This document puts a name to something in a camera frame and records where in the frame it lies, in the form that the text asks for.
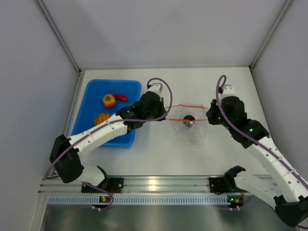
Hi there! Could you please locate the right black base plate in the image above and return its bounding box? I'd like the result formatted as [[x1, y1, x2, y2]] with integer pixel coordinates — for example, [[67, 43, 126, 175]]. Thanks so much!
[[208, 176, 241, 194]]

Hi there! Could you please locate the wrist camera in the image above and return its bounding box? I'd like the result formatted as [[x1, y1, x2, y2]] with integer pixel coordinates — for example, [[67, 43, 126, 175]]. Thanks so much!
[[218, 84, 236, 100], [147, 83, 163, 97]]

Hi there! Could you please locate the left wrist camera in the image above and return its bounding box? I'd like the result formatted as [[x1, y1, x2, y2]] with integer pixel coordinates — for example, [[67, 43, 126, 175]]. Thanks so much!
[[147, 83, 163, 97]]

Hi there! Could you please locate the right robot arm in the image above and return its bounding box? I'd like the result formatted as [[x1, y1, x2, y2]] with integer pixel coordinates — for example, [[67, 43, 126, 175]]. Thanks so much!
[[206, 96, 308, 227]]

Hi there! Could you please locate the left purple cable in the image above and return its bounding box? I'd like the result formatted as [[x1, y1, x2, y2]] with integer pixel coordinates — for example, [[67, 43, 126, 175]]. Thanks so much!
[[44, 77, 173, 210]]

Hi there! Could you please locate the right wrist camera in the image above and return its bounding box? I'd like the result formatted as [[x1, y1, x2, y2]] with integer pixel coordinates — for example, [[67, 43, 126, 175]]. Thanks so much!
[[218, 84, 236, 100]]

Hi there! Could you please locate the blue plastic bin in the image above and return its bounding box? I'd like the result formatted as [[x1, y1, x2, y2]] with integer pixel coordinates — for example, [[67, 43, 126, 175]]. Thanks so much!
[[71, 79, 141, 135]]

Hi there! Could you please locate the fake orange peach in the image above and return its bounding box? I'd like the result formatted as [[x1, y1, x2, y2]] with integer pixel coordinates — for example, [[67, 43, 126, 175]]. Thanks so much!
[[102, 94, 116, 109]]

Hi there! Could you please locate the fake pineapple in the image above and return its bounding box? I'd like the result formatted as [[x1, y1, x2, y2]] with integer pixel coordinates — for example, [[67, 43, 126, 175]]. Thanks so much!
[[93, 113, 111, 126]]

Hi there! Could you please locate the slotted cable duct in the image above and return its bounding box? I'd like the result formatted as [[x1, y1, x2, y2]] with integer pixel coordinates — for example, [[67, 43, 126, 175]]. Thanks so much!
[[48, 195, 233, 205]]

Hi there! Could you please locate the fake dark eggplant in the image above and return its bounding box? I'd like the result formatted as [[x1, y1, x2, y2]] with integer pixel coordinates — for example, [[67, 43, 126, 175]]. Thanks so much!
[[183, 115, 195, 128]]

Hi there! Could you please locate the aluminium mounting rail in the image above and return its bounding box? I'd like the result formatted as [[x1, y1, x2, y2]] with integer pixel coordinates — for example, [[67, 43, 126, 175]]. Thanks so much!
[[38, 176, 212, 194]]

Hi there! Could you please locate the purple cable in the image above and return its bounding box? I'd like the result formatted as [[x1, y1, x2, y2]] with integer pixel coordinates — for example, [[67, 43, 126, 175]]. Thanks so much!
[[44, 77, 173, 210], [215, 75, 308, 229]]

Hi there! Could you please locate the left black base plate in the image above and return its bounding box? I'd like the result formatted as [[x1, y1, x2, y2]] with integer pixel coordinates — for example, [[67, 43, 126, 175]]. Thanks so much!
[[81, 177, 124, 193]]

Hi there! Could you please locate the clear zip top bag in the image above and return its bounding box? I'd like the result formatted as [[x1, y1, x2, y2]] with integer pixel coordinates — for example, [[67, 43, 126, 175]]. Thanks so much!
[[165, 103, 208, 146]]

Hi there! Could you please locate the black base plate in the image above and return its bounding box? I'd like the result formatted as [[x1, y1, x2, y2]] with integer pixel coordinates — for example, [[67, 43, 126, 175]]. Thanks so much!
[[208, 176, 241, 194], [81, 177, 124, 193]]

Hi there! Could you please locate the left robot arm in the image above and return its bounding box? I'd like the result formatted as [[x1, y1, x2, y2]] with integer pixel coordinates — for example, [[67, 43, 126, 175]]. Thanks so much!
[[50, 91, 166, 192]]

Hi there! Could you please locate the fake red chili pepper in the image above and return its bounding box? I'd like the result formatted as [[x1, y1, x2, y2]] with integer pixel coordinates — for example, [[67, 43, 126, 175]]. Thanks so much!
[[113, 94, 128, 102]]

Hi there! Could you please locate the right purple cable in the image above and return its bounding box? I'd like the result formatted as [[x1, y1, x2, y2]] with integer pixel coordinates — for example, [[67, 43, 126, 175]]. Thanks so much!
[[215, 75, 308, 229]]

